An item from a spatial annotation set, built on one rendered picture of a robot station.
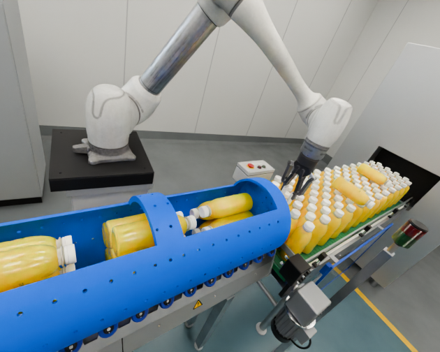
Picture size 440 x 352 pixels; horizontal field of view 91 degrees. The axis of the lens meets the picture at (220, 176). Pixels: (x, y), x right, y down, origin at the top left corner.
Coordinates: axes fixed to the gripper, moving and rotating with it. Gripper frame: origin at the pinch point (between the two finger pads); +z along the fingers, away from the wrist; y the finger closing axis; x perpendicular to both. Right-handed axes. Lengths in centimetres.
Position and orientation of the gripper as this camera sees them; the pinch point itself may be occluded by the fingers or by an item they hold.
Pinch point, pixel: (286, 195)
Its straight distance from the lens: 97.6
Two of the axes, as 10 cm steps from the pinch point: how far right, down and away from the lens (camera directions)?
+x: 8.0, -1.1, 5.9
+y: 5.3, 5.9, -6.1
